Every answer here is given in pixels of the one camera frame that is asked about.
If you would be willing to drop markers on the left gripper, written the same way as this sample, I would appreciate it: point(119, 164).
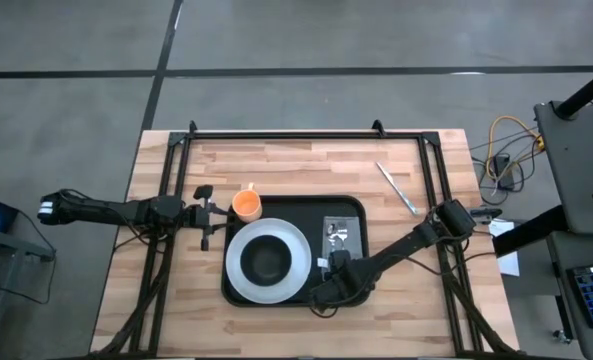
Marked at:
point(203, 220)

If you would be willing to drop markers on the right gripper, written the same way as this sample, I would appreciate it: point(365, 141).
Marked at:
point(346, 285)

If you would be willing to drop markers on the orange plastic cup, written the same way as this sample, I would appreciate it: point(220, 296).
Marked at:
point(246, 206)

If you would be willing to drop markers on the grey cloth napkin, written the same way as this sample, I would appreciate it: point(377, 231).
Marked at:
point(354, 240)

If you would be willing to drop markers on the silver fork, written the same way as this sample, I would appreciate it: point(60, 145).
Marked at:
point(343, 232)

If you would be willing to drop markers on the white round plate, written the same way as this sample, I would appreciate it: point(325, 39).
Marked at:
point(298, 260)

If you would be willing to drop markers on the black bowl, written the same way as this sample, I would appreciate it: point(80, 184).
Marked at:
point(266, 260)

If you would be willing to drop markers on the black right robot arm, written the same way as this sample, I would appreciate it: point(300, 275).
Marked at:
point(406, 242)

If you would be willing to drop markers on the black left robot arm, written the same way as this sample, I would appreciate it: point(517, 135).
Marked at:
point(101, 211)

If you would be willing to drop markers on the black plastic serving tray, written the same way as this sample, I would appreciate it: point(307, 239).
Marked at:
point(306, 210)

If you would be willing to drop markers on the silver table knife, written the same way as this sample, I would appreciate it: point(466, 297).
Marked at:
point(398, 190)

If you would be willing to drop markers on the white paper sheet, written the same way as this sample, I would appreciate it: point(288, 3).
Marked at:
point(510, 265)

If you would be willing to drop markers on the black desk support bar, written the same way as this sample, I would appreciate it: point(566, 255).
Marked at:
point(531, 230)

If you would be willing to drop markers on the black power adapter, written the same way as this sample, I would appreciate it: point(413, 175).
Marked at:
point(503, 172)

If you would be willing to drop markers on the grey side table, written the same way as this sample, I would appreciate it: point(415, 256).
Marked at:
point(11, 245)

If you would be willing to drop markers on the dark grey keyboard desk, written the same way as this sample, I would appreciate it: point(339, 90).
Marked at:
point(563, 260)

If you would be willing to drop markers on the desk caster wheel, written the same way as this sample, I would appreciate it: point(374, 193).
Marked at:
point(561, 336)

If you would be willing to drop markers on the grey desk top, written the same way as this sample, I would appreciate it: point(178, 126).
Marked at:
point(581, 165)

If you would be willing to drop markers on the black diagonal pole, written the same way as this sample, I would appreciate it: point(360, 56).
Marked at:
point(588, 90)

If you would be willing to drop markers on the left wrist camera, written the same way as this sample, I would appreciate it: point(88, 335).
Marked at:
point(188, 216)

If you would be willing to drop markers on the black aluminium table frame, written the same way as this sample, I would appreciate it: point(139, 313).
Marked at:
point(301, 135)

